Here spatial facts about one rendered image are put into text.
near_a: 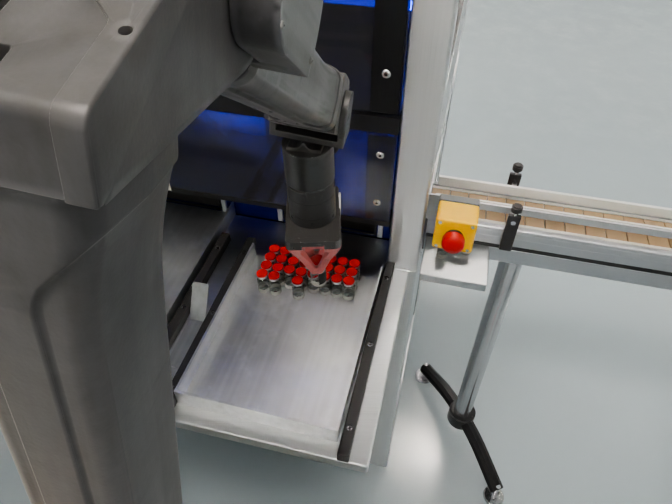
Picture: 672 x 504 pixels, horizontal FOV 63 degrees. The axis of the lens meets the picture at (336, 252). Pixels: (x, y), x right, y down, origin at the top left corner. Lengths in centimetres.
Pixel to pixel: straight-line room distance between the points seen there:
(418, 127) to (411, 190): 12
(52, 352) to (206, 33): 10
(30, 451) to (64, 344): 6
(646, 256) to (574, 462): 93
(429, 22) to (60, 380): 69
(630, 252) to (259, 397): 74
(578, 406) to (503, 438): 30
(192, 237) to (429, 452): 106
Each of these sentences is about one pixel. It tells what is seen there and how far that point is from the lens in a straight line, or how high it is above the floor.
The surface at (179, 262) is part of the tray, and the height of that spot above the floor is 88.
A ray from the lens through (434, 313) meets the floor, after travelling 216.
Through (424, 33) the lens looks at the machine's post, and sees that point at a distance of 81.
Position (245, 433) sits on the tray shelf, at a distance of 88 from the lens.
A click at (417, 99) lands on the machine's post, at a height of 125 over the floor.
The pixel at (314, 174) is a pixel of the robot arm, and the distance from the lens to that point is 60.
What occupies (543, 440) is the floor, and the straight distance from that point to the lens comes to 196.
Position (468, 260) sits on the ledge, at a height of 88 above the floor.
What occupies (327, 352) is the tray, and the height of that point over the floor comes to 88.
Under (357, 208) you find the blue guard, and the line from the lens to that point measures 99.
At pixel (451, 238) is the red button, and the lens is 96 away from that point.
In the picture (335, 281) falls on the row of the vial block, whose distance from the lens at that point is 98.
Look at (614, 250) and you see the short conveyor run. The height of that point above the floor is 92.
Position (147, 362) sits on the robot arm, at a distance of 21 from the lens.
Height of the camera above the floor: 166
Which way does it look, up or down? 45 degrees down
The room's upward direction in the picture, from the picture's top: straight up
